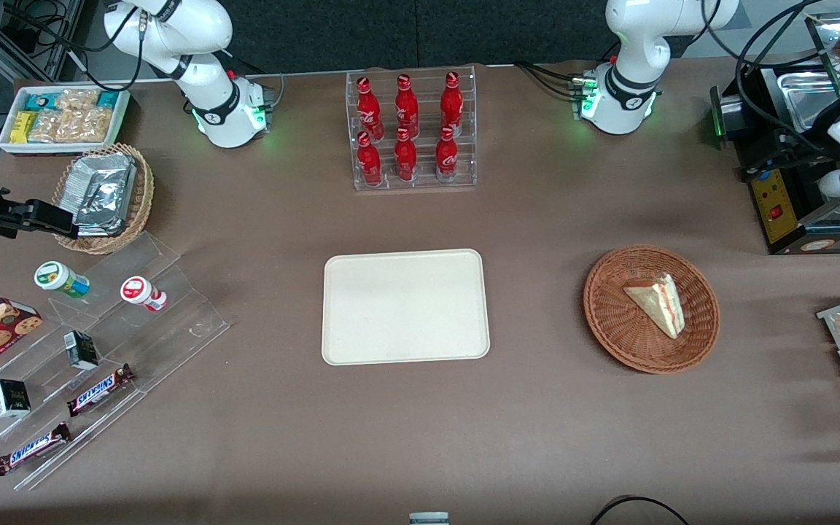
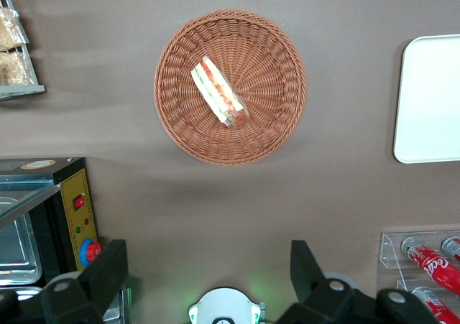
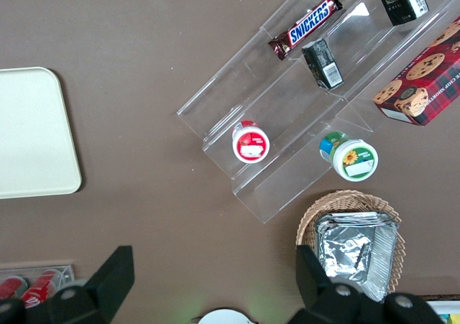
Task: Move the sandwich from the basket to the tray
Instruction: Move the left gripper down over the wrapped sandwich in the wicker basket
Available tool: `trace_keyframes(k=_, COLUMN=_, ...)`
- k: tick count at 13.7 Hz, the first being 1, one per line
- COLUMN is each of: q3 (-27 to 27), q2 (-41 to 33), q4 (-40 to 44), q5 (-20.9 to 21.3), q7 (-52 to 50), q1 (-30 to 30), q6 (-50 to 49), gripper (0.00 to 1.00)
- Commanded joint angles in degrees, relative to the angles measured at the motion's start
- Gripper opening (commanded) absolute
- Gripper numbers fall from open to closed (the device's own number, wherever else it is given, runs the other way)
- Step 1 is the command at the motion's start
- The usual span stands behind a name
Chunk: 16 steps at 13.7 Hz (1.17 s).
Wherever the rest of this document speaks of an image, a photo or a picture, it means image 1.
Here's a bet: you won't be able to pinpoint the light tan wicker basket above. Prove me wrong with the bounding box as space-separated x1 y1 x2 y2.
52 143 155 255

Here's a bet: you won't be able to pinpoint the cream rectangular tray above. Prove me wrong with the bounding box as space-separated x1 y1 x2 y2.
322 249 491 366

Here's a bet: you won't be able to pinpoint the brown round wicker basket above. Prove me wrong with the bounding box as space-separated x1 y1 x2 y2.
583 245 720 375

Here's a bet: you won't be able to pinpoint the triangular wrapped sandwich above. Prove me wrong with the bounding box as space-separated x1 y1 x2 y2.
623 273 685 340

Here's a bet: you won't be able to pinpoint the green lid cup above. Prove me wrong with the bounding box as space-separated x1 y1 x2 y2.
34 260 91 300

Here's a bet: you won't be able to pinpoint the stacked silver foil containers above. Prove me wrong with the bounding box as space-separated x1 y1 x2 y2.
71 152 138 238

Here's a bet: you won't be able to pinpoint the white rectangular snack bin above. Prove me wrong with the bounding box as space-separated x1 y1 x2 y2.
0 85 132 155

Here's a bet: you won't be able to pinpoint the yellow snack bar pack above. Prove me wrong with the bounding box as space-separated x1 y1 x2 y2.
9 110 36 144

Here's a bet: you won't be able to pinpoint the clear bag of crackers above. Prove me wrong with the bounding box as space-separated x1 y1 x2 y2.
55 88 101 112
60 107 114 144
28 109 63 144

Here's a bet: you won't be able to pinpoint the red lid cup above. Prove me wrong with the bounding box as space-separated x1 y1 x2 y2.
120 276 168 313

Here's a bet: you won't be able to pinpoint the small black carton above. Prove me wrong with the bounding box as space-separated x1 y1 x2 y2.
63 330 101 371
0 378 32 419

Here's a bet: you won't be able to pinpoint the black metal equipment rack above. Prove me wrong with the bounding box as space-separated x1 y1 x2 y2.
0 0 104 83

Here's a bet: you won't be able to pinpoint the clear acrylic stepped display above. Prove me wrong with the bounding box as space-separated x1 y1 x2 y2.
0 232 231 491

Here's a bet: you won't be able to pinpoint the Snickers chocolate bar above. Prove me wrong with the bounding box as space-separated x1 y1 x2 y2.
66 363 136 417
0 422 72 476

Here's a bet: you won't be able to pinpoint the red cola bottle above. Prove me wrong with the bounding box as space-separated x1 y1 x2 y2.
356 76 384 141
393 128 419 182
440 71 464 136
357 131 384 187
435 125 459 182
394 74 420 138

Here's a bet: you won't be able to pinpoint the clear acrylic bottle rack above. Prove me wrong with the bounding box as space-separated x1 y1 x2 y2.
346 64 478 192

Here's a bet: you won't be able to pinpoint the black appliance with yellow panel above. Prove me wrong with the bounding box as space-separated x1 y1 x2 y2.
709 62 840 256

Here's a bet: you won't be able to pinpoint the shiny metal pan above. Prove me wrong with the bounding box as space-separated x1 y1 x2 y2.
776 67 840 134

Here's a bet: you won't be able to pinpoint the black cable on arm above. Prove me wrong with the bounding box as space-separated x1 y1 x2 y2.
3 0 149 93

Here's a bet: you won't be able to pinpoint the black cable bundle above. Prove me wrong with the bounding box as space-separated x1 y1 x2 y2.
513 61 586 100

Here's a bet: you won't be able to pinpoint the thin black arched cable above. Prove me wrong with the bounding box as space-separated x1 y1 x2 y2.
591 495 691 525

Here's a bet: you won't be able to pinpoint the long black looped cable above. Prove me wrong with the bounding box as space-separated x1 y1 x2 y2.
734 0 840 155

